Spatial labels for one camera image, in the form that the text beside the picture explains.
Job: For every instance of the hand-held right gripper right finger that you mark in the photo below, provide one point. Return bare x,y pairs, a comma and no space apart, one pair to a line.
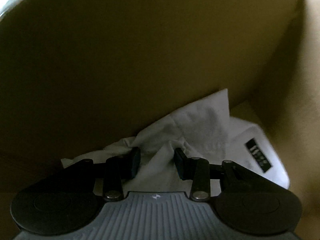
180,163

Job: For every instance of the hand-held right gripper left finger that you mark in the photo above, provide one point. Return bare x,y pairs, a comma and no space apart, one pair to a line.
135,162

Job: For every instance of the white dress shirt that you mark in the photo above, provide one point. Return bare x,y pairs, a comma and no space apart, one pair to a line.
200,122

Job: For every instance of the cardboard box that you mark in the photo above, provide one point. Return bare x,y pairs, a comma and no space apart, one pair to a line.
125,55

